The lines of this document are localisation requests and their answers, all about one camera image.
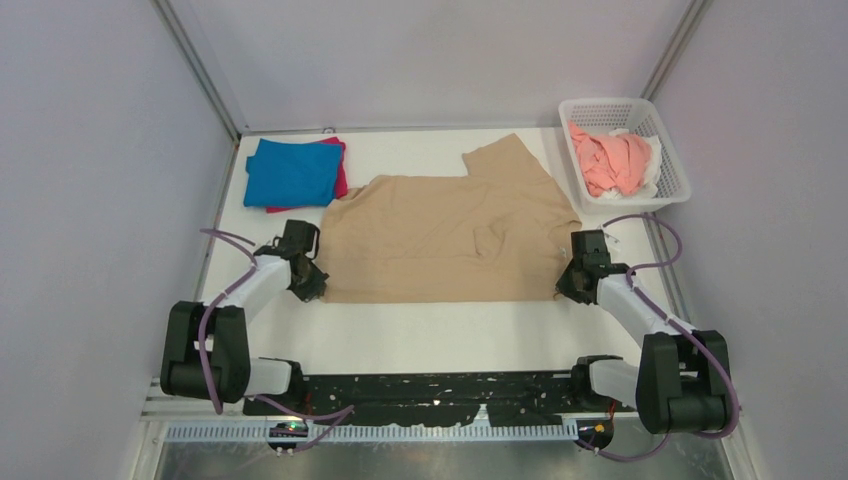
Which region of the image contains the red folded t shirt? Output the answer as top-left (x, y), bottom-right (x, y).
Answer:
top-left (265, 136), bottom-right (349, 214)

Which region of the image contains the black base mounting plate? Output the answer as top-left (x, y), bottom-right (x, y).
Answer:
top-left (271, 370), bottom-right (631, 427)

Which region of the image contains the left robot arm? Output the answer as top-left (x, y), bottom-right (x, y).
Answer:
top-left (160, 220), bottom-right (329, 414)

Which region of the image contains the pink t shirt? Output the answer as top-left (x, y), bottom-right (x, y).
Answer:
top-left (567, 121), bottom-right (654, 198)

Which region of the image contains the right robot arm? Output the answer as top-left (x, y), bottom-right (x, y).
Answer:
top-left (556, 230), bottom-right (738, 434)

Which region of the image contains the beige t shirt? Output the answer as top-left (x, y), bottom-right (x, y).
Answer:
top-left (317, 134), bottom-right (582, 304)

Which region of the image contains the white plastic laundry basket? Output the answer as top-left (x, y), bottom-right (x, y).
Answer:
top-left (558, 97), bottom-right (691, 214)

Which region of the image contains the aluminium frame rail right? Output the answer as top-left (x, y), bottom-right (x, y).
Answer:
top-left (640, 0), bottom-right (714, 101)

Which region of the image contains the aluminium front rail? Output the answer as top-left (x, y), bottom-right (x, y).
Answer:
top-left (142, 370), bottom-right (638, 450)

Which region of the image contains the aluminium frame rail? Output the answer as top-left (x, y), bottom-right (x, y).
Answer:
top-left (640, 0), bottom-right (714, 101)
top-left (152, 0), bottom-right (250, 143)

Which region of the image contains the aluminium frame rail left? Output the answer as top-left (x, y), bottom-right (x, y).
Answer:
top-left (152, 0), bottom-right (250, 143)

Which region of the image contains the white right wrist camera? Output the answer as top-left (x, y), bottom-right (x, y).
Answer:
top-left (600, 226), bottom-right (621, 251)

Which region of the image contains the white t shirt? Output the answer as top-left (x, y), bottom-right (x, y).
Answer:
top-left (600, 129), bottom-right (663, 200)

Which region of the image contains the blue folded t shirt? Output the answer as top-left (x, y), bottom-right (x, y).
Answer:
top-left (243, 139), bottom-right (345, 209)

